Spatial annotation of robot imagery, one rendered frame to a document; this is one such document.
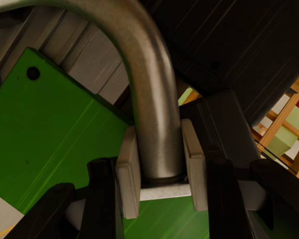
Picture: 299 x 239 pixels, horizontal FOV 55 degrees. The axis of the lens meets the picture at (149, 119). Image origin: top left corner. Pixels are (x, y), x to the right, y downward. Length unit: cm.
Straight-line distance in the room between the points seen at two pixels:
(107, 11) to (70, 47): 7
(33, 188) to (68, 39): 12
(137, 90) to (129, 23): 4
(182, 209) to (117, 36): 14
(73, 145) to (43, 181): 4
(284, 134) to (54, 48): 335
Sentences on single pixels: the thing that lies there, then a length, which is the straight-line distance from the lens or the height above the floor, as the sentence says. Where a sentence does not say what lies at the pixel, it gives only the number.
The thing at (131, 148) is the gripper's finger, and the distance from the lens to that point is 16.
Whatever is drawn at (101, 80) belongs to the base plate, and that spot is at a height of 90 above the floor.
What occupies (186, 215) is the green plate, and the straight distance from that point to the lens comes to 24.
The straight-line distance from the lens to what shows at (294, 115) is 377.
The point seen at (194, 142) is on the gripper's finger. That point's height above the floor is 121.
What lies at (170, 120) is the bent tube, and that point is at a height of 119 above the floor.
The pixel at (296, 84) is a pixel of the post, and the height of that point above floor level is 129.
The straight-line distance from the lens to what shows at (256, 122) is 28.
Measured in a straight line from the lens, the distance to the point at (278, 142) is 349.
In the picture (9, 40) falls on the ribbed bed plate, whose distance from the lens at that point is 26.
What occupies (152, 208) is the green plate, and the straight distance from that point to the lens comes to 24.
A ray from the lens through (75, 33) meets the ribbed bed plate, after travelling 24.
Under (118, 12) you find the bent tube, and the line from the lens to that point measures 18.
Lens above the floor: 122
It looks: 13 degrees down
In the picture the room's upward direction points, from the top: 130 degrees clockwise
